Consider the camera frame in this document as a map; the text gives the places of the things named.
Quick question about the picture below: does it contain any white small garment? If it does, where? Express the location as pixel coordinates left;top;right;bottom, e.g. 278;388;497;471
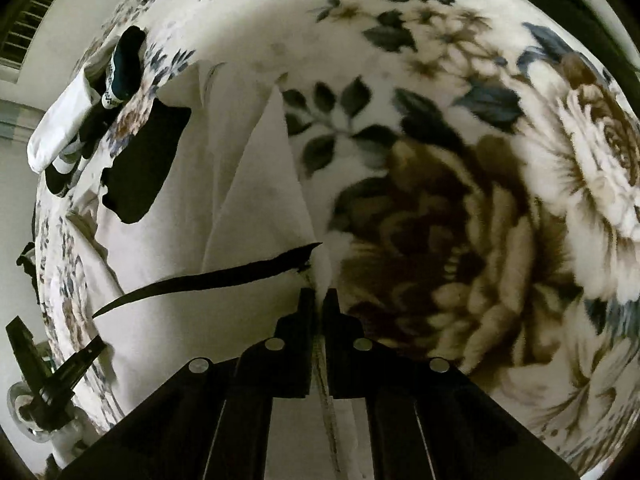
66;61;329;413

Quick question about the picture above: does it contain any beige folded sock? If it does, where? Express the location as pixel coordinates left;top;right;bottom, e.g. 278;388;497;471
26;70;100;174

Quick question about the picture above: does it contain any floral bed blanket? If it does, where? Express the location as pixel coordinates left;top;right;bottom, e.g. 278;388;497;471
35;0;639;479

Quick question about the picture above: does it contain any dark striped sock pile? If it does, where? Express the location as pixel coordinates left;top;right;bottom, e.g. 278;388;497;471
44;26;146;196

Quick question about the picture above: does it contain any barred window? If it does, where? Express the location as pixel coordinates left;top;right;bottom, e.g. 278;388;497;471
1;0;54;70

